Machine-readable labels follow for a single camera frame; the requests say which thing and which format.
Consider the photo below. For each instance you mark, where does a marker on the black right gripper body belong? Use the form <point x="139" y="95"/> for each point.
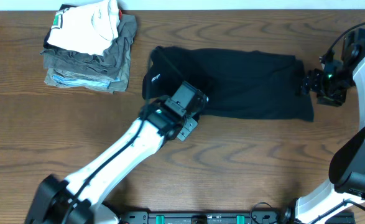
<point x="331" y="87"/>

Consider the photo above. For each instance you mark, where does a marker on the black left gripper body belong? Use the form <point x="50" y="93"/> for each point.
<point x="187" y="126"/>

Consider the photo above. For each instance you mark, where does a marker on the black t-shirt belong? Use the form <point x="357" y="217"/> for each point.
<point x="244" y="85"/>

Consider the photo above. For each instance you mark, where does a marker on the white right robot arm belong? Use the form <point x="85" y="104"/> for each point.
<point x="345" y="185"/>

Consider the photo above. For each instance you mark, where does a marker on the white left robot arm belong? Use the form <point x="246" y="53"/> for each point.
<point x="79" y="197"/>

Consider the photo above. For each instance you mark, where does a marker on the grey folded shirt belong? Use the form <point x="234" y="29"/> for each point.
<point x="113" y="65"/>

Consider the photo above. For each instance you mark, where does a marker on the white folded shirt top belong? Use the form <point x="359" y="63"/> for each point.
<point x="88" y="29"/>

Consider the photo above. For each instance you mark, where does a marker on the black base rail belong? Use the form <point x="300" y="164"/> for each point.
<point x="262" y="215"/>

